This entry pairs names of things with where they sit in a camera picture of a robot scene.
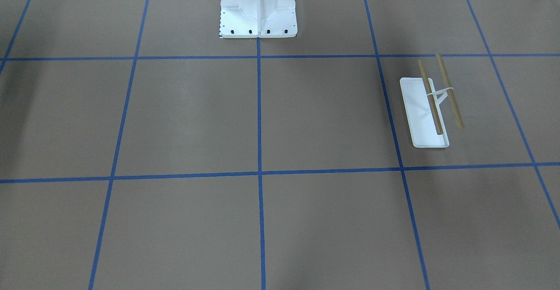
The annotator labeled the white towel rack base tray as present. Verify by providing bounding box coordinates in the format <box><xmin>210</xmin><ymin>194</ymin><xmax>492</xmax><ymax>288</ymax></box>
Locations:
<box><xmin>399</xmin><ymin>77</ymin><xmax>450</xmax><ymax>148</ymax></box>

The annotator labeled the inner wooden rack bar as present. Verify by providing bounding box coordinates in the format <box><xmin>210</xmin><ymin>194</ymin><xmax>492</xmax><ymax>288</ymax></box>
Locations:
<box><xmin>417</xmin><ymin>59</ymin><xmax>443</xmax><ymax>135</ymax></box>

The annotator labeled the wooden rack bar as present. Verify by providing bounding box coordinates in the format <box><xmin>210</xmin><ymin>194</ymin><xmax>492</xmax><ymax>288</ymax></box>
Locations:
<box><xmin>436</xmin><ymin>53</ymin><xmax>465</xmax><ymax>130</ymax></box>
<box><xmin>417</xmin><ymin>59</ymin><xmax>443</xmax><ymax>135</ymax></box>

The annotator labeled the outer wooden rack bar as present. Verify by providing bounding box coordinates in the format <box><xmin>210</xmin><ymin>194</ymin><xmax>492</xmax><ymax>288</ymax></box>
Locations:
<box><xmin>436</xmin><ymin>53</ymin><xmax>465</xmax><ymax>130</ymax></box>

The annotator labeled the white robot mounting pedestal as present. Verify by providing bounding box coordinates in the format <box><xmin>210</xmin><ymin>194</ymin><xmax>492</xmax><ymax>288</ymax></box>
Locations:
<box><xmin>219</xmin><ymin>0</ymin><xmax>298</xmax><ymax>38</ymax></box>

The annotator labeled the white rack bracket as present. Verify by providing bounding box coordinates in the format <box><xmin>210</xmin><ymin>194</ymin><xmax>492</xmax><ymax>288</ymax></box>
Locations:
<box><xmin>427</xmin><ymin>87</ymin><xmax>454</xmax><ymax>109</ymax></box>

